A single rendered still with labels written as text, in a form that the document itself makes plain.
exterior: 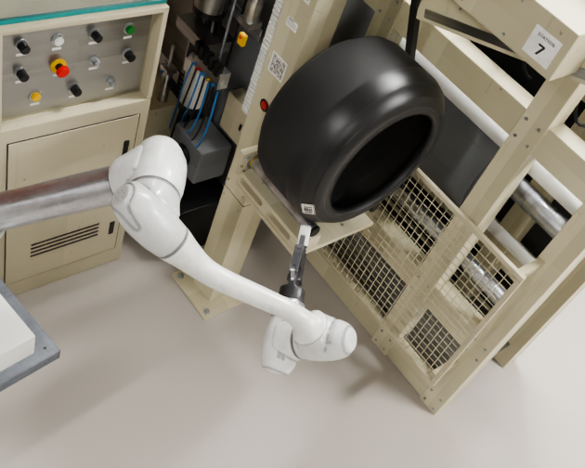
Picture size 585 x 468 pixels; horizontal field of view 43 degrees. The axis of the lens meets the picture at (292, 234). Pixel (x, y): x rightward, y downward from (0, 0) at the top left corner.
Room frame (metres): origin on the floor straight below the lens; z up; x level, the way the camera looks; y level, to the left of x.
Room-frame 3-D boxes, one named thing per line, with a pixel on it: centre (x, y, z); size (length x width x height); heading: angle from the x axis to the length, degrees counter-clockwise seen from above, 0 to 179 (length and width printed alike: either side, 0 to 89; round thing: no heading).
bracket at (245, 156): (2.02, 0.15, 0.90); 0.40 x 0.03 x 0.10; 145
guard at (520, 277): (2.06, -0.37, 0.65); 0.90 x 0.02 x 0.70; 55
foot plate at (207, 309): (2.05, 0.23, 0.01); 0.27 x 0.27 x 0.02; 55
